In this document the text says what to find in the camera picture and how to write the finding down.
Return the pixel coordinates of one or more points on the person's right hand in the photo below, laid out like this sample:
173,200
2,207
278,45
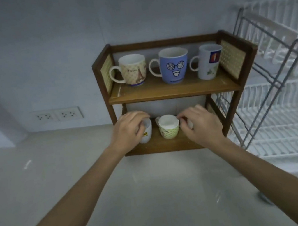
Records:
204,128

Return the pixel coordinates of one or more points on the person's left hand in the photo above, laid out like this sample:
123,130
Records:
127,133

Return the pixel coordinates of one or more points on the person's left thumb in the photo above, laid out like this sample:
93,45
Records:
141,130

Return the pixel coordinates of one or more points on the person's right thumb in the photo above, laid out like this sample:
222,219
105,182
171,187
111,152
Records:
183,120

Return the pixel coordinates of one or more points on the white mug with yellow label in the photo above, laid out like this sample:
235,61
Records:
145,135

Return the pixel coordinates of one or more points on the plain white mug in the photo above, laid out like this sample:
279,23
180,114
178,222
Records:
190,124

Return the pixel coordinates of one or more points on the person's right forearm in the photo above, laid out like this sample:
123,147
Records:
271,182

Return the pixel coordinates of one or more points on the person's left forearm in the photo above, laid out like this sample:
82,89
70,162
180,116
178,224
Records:
75,200

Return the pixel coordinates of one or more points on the small green patterned mug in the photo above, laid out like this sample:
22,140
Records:
168,127

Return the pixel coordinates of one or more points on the brown wooden two-tier shelf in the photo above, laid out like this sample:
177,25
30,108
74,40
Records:
173,88

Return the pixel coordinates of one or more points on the blue mug with cartoon face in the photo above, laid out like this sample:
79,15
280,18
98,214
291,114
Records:
174,67

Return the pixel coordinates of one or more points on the beige mug with tower print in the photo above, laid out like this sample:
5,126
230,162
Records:
132,70

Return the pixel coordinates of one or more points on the white mug with red label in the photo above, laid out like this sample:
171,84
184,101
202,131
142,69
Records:
208,63

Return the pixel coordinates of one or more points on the white wall socket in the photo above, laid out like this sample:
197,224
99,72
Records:
68,113
44,117

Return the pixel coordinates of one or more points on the white dish rack metal frame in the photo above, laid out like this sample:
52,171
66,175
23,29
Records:
283,113

